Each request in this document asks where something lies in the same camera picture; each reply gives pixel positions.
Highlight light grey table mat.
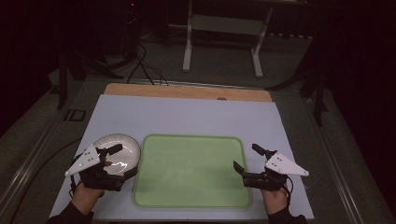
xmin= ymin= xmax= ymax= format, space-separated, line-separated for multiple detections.
xmin=49 ymin=93 xmax=315 ymax=220

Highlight black cable on floor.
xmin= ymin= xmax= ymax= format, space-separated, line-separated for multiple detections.
xmin=8 ymin=137 xmax=82 ymax=224

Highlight right hand-held gripper cable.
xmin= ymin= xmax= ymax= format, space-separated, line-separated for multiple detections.
xmin=281 ymin=176 xmax=294 ymax=201

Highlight person's right hand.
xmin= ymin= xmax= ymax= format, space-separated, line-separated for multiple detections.
xmin=261 ymin=186 xmax=289 ymax=216

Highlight white round bowl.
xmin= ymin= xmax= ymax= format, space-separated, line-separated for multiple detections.
xmin=92 ymin=133 xmax=142 ymax=177

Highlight black floor cables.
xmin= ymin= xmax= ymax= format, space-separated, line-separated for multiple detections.
xmin=126 ymin=41 xmax=170 ymax=86

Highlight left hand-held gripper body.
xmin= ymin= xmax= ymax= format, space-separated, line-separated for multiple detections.
xmin=64 ymin=144 xmax=125 ymax=191

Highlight grey metal rail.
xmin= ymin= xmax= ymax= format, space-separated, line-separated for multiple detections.
xmin=302 ymin=98 xmax=364 ymax=224
xmin=0 ymin=102 xmax=69 ymax=216

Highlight black floor box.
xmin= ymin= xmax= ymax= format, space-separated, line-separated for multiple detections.
xmin=64 ymin=108 xmax=87 ymax=122

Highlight white metal stand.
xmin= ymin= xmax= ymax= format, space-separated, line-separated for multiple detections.
xmin=182 ymin=0 xmax=276 ymax=78

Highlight green tray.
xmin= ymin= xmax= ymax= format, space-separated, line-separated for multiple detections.
xmin=132 ymin=133 xmax=253 ymax=209

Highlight left hand-held gripper cable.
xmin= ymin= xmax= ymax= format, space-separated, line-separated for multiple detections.
xmin=68 ymin=175 xmax=78 ymax=198

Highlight hand-held gripper cable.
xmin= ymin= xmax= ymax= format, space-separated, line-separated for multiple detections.
xmin=281 ymin=176 xmax=294 ymax=201
xmin=68 ymin=175 xmax=78 ymax=198

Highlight person's left hand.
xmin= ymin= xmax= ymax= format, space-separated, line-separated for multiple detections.
xmin=70 ymin=183 xmax=106 ymax=216

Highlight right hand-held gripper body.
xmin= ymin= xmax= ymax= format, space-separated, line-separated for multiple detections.
xmin=242 ymin=150 xmax=310 ymax=191

